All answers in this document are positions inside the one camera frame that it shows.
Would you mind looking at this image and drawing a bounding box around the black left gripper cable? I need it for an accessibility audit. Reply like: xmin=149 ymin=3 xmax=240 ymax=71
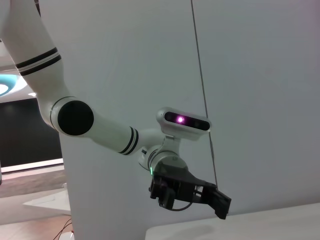
xmin=172 ymin=199 xmax=196 ymax=212

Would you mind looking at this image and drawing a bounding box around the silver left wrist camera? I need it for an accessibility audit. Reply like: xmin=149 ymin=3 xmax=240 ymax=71
xmin=156 ymin=106 xmax=213 ymax=142

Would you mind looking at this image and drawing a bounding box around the round teal ceiling light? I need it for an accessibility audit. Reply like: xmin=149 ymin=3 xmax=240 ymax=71
xmin=0 ymin=74 xmax=28 ymax=96

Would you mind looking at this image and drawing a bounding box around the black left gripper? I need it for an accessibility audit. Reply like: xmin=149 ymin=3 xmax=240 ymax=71
xmin=149 ymin=161 xmax=232 ymax=220

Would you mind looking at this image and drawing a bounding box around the thin dark floor cable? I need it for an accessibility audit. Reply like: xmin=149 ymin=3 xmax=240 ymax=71
xmin=52 ymin=216 xmax=75 ymax=240

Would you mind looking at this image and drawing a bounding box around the white floor platform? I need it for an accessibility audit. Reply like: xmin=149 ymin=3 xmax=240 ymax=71
xmin=22 ymin=183 xmax=72 ymax=216

